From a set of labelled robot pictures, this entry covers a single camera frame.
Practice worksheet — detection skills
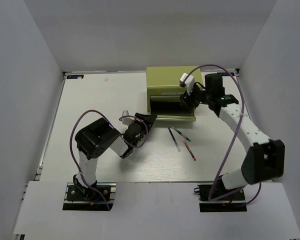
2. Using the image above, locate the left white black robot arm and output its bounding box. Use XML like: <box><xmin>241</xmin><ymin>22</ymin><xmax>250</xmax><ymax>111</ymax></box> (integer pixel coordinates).
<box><xmin>71</xmin><ymin>111</ymin><xmax>158</xmax><ymax>200</ymax></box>

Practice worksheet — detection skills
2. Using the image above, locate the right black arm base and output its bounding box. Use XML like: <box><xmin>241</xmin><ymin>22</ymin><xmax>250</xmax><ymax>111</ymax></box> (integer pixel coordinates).
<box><xmin>193</xmin><ymin>184</ymin><xmax>247</xmax><ymax>213</ymax></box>

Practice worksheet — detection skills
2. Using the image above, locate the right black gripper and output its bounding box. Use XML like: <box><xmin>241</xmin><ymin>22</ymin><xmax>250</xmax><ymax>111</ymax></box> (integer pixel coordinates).
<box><xmin>179</xmin><ymin>83</ymin><xmax>212</xmax><ymax>112</ymax></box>

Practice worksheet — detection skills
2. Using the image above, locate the blue corner label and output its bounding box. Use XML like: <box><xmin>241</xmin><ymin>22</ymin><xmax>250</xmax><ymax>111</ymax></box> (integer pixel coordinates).
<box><xmin>219</xmin><ymin>72</ymin><xmax>235</xmax><ymax>77</ymax></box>
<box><xmin>66</xmin><ymin>74</ymin><xmax>84</xmax><ymax>80</ymax></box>

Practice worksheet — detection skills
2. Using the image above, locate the right blue corner label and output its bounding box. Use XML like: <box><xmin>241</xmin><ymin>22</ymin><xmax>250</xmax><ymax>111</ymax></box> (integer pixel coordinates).
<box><xmin>219</xmin><ymin>72</ymin><xmax>235</xmax><ymax>77</ymax></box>

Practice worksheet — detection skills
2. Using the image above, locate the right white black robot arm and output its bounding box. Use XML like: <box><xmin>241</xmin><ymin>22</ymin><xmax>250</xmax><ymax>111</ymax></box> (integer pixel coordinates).
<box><xmin>179</xmin><ymin>73</ymin><xmax>285</xmax><ymax>200</ymax></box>

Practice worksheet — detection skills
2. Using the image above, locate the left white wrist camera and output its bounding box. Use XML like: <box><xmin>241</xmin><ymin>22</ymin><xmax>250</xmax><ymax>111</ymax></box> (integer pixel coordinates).
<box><xmin>119</xmin><ymin>110</ymin><xmax>134</xmax><ymax>126</ymax></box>

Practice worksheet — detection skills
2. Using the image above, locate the left blue corner label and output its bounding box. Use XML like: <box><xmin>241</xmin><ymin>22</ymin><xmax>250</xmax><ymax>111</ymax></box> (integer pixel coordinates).
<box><xmin>66</xmin><ymin>74</ymin><xmax>84</xmax><ymax>80</ymax></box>

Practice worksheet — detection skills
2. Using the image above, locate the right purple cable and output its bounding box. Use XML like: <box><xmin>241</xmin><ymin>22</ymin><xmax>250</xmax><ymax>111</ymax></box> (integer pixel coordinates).
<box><xmin>187</xmin><ymin>64</ymin><xmax>263</xmax><ymax>206</ymax></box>

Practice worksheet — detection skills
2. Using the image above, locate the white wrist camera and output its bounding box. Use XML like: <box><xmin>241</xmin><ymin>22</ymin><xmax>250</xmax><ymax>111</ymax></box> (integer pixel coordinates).
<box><xmin>119</xmin><ymin>110</ymin><xmax>134</xmax><ymax>126</ymax></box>
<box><xmin>179</xmin><ymin>73</ymin><xmax>195</xmax><ymax>95</ymax></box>

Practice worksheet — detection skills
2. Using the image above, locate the green metal drawer toolbox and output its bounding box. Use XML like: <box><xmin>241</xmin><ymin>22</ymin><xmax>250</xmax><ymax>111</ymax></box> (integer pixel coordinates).
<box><xmin>146</xmin><ymin>66</ymin><xmax>196</xmax><ymax>122</ymax></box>

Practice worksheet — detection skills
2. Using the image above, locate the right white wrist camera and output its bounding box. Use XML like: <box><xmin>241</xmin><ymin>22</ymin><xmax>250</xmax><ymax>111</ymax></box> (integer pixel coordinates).
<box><xmin>179</xmin><ymin>73</ymin><xmax>195</xmax><ymax>95</ymax></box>

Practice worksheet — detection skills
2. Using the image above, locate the red pen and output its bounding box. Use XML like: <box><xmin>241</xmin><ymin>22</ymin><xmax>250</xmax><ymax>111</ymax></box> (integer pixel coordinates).
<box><xmin>182</xmin><ymin>136</ymin><xmax>197</xmax><ymax>161</ymax></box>

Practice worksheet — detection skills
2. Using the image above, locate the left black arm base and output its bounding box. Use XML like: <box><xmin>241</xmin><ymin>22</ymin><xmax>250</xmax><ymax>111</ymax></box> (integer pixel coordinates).
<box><xmin>62</xmin><ymin>183</ymin><xmax>117</xmax><ymax>212</ymax></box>

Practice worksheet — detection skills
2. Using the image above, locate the purple pen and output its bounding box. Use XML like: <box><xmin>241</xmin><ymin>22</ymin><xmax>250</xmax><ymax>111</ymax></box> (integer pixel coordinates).
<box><xmin>167</xmin><ymin>127</ymin><xmax>181</xmax><ymax>152</ymax></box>

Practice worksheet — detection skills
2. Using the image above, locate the green pen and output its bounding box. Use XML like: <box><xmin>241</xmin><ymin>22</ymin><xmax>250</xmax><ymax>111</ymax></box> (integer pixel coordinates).
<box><xmin>170</xmin><ymin>126</ymin><xmax>191</xmax><ymax>142</ymax></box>

